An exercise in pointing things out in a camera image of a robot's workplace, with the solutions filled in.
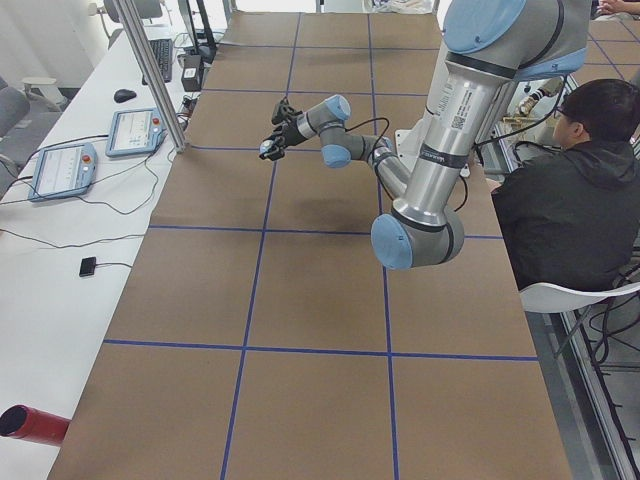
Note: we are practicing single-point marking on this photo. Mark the near blue teach pendant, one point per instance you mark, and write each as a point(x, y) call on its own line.
point(63, 171)

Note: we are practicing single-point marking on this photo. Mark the red thermos bottle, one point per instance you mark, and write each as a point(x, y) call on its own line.
point(26, 423)

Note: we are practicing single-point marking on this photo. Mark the seated person black jacket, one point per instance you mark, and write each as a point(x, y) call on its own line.
point(571, 218)

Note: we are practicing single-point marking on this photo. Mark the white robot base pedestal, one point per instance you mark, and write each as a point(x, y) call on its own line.
point(408, 142)

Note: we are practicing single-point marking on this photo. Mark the aluminium frame post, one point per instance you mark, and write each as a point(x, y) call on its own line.
point(132, 23)

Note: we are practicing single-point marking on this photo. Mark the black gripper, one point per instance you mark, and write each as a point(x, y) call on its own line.
point(286, 133)

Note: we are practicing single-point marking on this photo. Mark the far blue teach pendant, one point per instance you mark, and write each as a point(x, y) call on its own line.
point(135, 132)

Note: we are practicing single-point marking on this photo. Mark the light blue call bell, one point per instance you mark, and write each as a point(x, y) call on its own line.
point(267, 147)

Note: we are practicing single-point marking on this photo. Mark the blue teach pendant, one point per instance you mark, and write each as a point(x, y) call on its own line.
point(63, 171)
point(135, 132)

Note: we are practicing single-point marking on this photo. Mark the white chair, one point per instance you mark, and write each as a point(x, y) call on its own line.
point(545, 297)

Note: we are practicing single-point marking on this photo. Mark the brown table mat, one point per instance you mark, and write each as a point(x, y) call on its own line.
point(258, 337)

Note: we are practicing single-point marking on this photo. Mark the black keyboard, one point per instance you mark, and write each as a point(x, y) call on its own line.
point(162, 50)

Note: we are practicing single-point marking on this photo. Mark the black power adapter box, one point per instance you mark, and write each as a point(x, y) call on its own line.
point(192, 73)

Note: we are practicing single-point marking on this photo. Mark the small black puck device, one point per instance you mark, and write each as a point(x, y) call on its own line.
point(87, 267)

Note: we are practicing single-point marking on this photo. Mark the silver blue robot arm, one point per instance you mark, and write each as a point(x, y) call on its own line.
point(485, 45)

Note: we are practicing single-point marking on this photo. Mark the black computer mouse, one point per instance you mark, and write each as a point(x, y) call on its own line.
point(124, 95)

